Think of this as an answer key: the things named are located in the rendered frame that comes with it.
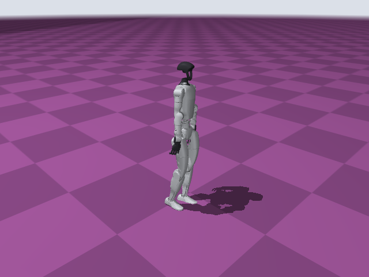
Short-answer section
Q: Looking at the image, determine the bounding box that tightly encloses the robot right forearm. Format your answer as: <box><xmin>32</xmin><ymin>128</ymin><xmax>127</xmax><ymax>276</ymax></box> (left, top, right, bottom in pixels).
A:
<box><xmin>174</xmin><ymin>113</ymin><xmax>182</xmax><ymax>142</ymax></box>

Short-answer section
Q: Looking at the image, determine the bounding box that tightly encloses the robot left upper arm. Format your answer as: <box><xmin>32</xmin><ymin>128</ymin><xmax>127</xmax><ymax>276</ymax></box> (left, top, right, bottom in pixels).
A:
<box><xmin>193</xmin><ymin>85</ymin><xmax>198</xmax><ymax>113</ymax></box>

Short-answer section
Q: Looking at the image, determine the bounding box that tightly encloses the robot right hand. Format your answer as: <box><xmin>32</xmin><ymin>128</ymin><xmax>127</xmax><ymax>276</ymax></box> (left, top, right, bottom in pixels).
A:
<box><xmin>169</xmin><ymin>137</ymin><xmax>182</xmax><ymax>155</ymax></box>

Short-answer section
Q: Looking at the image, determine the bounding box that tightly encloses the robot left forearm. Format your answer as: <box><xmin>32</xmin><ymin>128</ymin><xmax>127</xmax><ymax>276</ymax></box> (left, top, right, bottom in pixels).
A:
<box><xmin>190</xmin><ymin>112</ymin><xmax>197</xmax><ymax>130</ymax></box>

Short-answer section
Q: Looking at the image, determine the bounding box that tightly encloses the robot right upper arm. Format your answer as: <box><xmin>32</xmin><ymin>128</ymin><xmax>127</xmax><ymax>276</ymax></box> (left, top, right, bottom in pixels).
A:
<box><xmin>174</xmin><ymin>87</ymin><xmax>185</xmax><ymax>119</ymax></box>

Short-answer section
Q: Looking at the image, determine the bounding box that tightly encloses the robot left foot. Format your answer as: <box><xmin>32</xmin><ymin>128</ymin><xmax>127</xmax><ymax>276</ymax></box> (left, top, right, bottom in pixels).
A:
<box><xmin>177</xmin><ymin>194</ymin><xmax>197</xmax><ymax>204</ymax></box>

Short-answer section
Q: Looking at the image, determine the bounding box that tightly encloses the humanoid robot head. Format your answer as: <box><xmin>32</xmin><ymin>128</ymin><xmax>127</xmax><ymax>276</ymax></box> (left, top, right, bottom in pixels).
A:
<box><xmin>177</xmin><ymin>62</ymin><xmax>194</xmax><ymax>85</ymax></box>

